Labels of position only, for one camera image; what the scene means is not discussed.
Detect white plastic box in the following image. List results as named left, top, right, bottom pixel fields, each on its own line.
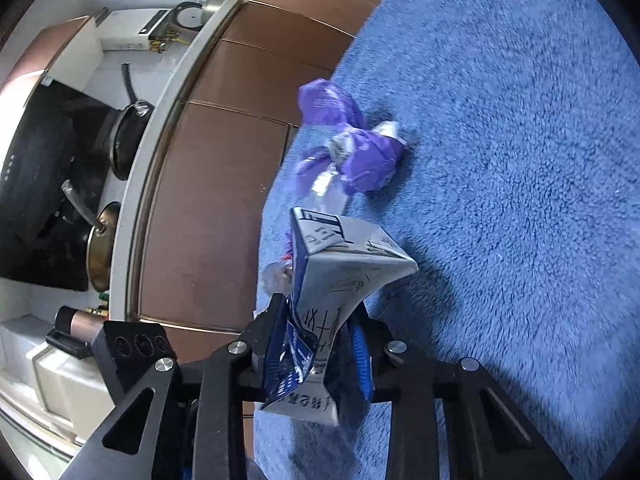
left=30, top=347, right=118, bottom=443

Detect black range hood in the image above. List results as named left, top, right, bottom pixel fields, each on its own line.
left=0, top=80, right=121, bottom=291

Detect clear plastic wrapper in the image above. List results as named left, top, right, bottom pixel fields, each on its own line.
left=259, top=252, right=296, bottom=311

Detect black frying pan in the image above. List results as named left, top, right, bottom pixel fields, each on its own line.
left=107, top=62, right=156, bottom=181

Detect crushed blue white milk carton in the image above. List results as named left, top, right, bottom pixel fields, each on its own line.
left=257, top=206, right=420, bottom=427

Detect copper wall cabinet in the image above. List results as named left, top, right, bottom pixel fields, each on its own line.
left=0, top=15, right=103, bottom=126

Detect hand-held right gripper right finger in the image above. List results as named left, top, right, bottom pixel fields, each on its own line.
left=345, top=310, right=575, bottom=480

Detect knife block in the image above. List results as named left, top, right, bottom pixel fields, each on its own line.
left=46, top=306, right=103, bottom=358

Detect rice cooker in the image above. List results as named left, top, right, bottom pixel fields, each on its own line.
left=172, top=0, right=233, bottom=31

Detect brass wok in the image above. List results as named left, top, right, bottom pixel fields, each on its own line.
left=61, top=180, right=123, bottom=293

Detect blue fleece blanket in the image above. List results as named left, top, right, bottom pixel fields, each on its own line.
left=247, top=0, right=640, bottom=480

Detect purple plastic wrapper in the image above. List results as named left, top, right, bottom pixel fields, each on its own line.
left=294, top=78, right=408, bottom=198

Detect copper base cabinets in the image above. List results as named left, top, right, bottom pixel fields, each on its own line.
left=127, top=0, right=416, bottom=336

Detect white water heater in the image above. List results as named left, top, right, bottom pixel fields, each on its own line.
left=97, top=8, right=173, bottom=53

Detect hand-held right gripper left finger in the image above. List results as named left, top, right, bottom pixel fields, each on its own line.
left=60, top=294, right=290, bottom=480

